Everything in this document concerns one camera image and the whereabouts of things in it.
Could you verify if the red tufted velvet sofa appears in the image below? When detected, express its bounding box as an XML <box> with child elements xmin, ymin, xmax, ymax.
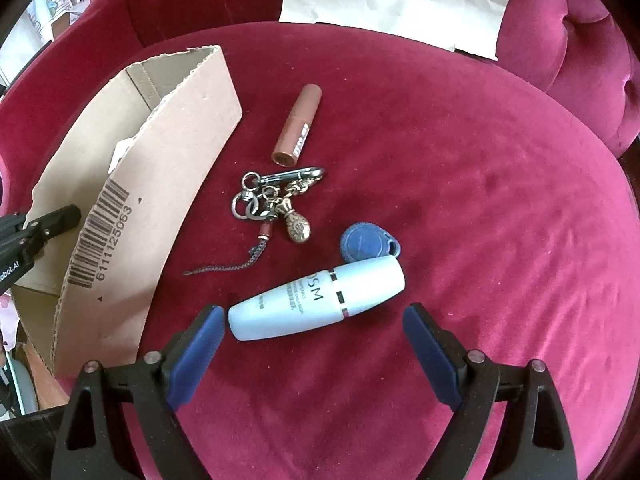
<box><xmin>0</xmin><ymin>0</ymin><xmax>640</xmax><ymax>480</ymax></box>

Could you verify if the cartoon cat wall poster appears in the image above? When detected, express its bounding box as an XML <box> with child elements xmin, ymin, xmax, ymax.
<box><xmin>22</xmin><ymin>0</ymin><xmax>83</xmax><ymax>43</ymax></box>

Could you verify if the brown lipstick tube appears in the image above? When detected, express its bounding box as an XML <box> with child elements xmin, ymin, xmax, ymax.
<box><xmin>271</xmin><ymin>83</ymin><xmax>322</xmax><ymax>167</ymax></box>

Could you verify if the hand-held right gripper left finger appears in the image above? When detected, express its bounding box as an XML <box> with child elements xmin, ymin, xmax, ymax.
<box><xmin>51</xmin><ymin>305</ymin><xmax>226</xmax><ymax>480</ymax></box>

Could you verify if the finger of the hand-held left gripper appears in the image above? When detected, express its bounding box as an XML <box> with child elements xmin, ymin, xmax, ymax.
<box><xmin>22</xmin><ymin>204</ymin><xmax>82</xmax><ymax>248</ymax></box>

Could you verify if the metal keychain with gold charm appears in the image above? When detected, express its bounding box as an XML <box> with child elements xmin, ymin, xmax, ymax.
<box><xmin>182</xmin><ymin>166</ymin><xmax>329</xmax><ymax>277</ymax></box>

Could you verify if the blue round key fob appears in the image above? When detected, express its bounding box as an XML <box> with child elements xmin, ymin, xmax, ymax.
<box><xmin>340</xmin><ymin>222</ymin><xmax>402</xmax><ymax>263</ymax></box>

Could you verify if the light green object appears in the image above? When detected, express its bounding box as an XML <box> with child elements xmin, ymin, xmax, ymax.
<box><xmin>0</xmin><ymin>345</ymin><xmax>38</xmax><ymax>416</ymax></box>

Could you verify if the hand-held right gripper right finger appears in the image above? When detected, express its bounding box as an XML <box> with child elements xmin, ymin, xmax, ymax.
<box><xmin>402</xmin><ymin>302</ymin><xmax>576</xmax><ymax>480</ymax></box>

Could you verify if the creased beige paper sheet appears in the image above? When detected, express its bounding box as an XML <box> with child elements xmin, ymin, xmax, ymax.
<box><xmin>278</xmin><ymin>0</ymin><xmax>528</xmax><ymax>62</ymax></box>

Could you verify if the cardboard box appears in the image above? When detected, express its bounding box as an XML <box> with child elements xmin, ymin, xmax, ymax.
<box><xmin>10</xmin><ymin>45</ymin><xmax>243</xmax><ymax>378</ymax></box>

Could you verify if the white plastic bottle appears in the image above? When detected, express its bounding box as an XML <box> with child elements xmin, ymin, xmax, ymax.
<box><xmin>227</xmin><ymin>255</ymin><xmax>405</xmax><ymax>342</ymax></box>

